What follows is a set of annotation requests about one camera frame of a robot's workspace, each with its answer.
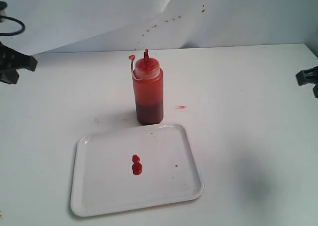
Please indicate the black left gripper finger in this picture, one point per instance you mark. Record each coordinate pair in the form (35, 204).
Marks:
(22, 61)

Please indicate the white rectangular plastic tray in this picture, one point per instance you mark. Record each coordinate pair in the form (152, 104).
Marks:
(103, 180)

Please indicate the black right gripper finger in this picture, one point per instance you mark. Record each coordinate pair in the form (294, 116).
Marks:
(309, 76)

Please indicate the white paper backdrop sheet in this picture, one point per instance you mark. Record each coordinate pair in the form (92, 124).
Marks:
(113, 25)

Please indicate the red ketchup squeeze bottle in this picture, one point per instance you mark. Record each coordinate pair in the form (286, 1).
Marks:
(147, 77)

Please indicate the red ketchup blob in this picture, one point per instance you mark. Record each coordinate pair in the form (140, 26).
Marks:
(136, 166)

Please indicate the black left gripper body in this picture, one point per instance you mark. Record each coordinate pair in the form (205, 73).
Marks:
(8, 72)

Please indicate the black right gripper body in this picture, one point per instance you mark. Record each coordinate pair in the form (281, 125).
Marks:
(315, 88)

